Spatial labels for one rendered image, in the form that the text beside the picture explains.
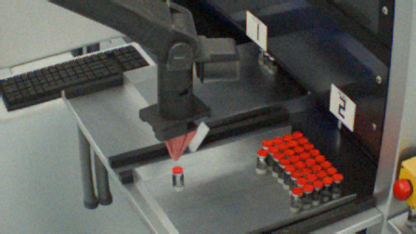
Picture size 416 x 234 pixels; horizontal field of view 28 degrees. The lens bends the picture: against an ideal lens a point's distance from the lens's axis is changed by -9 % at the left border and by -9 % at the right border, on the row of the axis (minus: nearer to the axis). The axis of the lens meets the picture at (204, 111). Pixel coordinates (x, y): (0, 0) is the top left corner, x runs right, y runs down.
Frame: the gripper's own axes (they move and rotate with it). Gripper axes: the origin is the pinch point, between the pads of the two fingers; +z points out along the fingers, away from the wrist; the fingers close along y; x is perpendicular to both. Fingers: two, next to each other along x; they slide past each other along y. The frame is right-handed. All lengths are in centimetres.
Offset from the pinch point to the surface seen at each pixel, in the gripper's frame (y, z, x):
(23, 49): 4, 22, 82
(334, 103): 35.1, 1.7, -1.2
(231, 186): 14.1, 14.9, 2.5
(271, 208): 16.1, 14.5, -7.4
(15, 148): 23, 110, 156
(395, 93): 32.9, -11.8, -19.2
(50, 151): 35, 110, 146
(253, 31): 40, 3, 31
